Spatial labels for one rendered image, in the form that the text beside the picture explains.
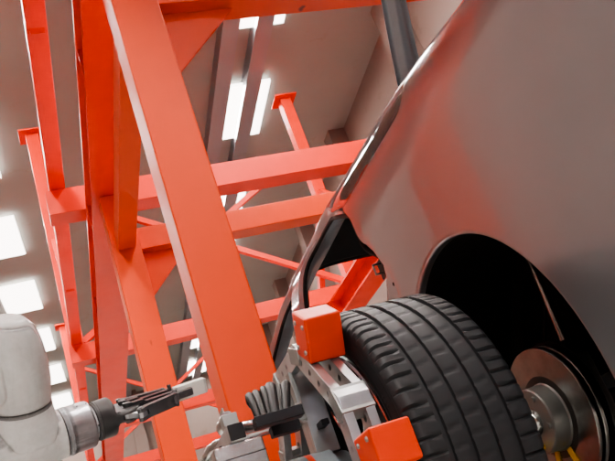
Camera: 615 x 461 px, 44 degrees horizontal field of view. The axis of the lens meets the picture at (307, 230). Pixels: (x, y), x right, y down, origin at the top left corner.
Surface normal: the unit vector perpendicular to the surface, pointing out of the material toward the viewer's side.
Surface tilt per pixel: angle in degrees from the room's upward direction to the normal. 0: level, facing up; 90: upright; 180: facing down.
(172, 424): 90
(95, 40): 180
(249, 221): 90
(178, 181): 90
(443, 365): 71
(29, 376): 127
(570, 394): 90
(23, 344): 112
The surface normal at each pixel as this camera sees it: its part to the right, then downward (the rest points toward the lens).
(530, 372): -0.92, 0.18
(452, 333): 0.03, -0.84
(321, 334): 0.36, 0.11
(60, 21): 0.32, 0.87
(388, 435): 0.22, -0.47
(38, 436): 0.65, 0.06
